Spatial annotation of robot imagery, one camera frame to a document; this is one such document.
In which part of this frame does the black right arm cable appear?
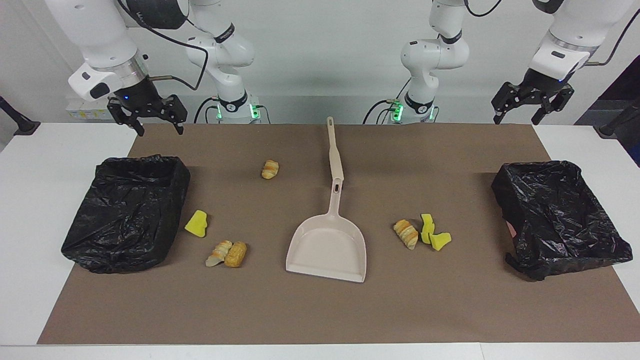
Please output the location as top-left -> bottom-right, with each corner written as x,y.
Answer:
116,0 -> 210,92

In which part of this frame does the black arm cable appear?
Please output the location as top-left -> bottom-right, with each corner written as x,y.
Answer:
116,0 -> 210,92
582,7 -> 640,67

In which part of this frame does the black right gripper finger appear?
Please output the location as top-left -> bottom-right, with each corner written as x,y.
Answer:
165,95 -> 188,135
107,100 -> 146,137

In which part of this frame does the black bag lined bin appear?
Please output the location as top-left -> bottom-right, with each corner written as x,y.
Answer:
491,160 -> 634,282
61,154 -> 191,274

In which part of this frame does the black stand pole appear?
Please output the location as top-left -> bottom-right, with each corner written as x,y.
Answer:
594,97 -> 640,139
0,95 -> 41,137

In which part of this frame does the beige hand brush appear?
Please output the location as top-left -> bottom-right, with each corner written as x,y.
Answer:
326,116 -> 346,182

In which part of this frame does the white wall power strip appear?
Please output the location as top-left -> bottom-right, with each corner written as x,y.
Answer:
66,96 -> 121,121

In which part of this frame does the brown bread roll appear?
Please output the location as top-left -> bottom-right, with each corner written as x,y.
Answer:
224,241 -> 248,268

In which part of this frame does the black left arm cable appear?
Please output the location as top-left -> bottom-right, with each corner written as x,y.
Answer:
582,7 -> 640,67

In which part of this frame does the pale striped croissant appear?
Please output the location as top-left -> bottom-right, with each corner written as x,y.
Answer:
205,240 -> 234,268

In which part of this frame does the brown paper table mat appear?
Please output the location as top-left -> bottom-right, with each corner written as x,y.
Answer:
37,123 -> 640,345

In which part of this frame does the beige plastic dustpan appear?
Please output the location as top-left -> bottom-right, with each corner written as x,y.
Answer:
285,177 -> 367,284

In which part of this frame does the large striped croissant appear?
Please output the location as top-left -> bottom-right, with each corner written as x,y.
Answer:
393,219 -> 419,251

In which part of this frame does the yellow green sponge piece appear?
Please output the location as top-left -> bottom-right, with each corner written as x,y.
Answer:
429,232 -> 453,252
420,213 -> 436,245

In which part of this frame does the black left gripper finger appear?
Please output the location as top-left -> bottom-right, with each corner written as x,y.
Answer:
531,86 -> 574,126
491,82 -> 523,124

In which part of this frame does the black base power cable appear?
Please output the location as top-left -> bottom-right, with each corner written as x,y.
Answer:
362,77 -> 412,126
193,96 -> 221,125

